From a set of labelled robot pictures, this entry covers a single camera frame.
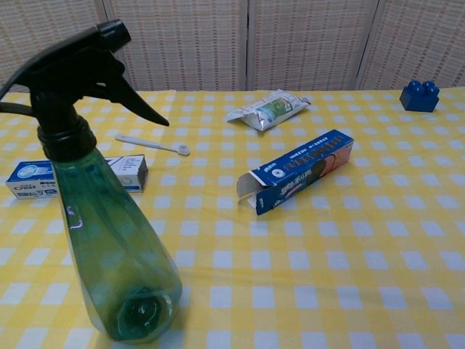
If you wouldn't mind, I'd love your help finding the yellow white checked tablecloth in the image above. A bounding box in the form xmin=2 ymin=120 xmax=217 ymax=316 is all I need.
xmin=0 ymin=88 xmax=465 ymax=349

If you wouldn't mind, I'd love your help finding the small white plastic spoon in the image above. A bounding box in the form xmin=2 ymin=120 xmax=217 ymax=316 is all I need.
xmin=115 ymin=134 xmax=191 ymax=156

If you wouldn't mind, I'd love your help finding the beige woven folding screen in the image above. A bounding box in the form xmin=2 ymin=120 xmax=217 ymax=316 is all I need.
xmin=0 ymin=0 xmax=465 ymax=94

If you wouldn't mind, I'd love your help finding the white blue toothpaste box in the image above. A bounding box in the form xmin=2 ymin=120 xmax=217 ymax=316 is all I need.
xmin=5 ymin=154 xmax=149 ymax=200

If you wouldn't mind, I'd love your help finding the silver snack bag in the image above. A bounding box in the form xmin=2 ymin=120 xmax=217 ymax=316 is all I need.
xmin=226 ymin=89 xmax=312 ymax=132

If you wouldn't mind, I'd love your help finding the green spray bottle black trigger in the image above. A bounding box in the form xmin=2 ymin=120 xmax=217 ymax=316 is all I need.
xmin=7 ymin=20 xmax=184 ymax=342

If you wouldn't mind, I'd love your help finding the blue cookie box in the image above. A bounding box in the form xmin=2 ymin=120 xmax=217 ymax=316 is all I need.
xmin=236 ymin=129 xmax=355 ymax=216

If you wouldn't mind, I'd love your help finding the blue building block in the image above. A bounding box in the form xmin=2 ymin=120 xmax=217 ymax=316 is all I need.
xmin=399 ymin=79 xmax=440 ymax=113

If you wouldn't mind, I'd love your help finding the black cable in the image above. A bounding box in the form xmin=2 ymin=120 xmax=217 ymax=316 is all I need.
xmin=0 ymin=101 xmax=37 ymax=114

